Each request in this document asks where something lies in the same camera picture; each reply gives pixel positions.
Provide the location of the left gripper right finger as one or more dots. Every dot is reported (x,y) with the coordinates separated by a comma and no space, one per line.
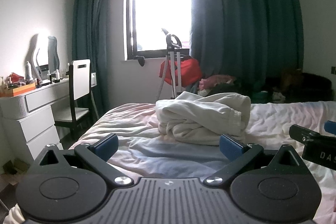
(242,158)

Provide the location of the window with dark frame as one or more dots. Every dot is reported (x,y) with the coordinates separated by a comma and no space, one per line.
(147,22)

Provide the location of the orange box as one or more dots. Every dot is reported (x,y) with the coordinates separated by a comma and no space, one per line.
(17,91)

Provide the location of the white sweatpants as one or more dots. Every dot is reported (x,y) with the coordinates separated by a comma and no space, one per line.
(194,119)

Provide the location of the black armchair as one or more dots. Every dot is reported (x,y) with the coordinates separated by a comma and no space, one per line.
(294,87)

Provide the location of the cardboard box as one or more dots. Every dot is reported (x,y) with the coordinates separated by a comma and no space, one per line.
(14,171)

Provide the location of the teal curtain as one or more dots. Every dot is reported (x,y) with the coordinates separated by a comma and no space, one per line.
(253,40)
(89,41)

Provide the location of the pile of clothes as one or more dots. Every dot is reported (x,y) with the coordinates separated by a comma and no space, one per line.
(207,85)

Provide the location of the wavy vanity mirror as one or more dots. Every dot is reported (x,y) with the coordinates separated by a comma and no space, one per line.
(44,58)

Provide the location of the white dresser desk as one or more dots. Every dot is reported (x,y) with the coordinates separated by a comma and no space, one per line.
(28,120)

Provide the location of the pastel bed sheet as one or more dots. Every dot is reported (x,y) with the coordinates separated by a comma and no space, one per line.
(144,151)

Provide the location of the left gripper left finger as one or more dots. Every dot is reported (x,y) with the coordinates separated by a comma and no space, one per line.
(96,157)

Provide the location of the teal curtain left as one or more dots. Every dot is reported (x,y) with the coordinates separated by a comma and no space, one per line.
(89,41)

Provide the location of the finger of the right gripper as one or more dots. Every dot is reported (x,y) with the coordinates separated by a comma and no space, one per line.
(304,135)
(330,127)

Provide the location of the black white chair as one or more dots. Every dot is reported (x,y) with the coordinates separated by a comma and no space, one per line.
(72,117)

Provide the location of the garment steamer stand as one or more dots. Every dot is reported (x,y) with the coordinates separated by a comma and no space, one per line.
(172,65)

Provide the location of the red bag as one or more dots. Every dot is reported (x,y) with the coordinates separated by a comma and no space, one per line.
(190,71)

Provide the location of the teal curtain right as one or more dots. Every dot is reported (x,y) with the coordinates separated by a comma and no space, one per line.
(253,40)

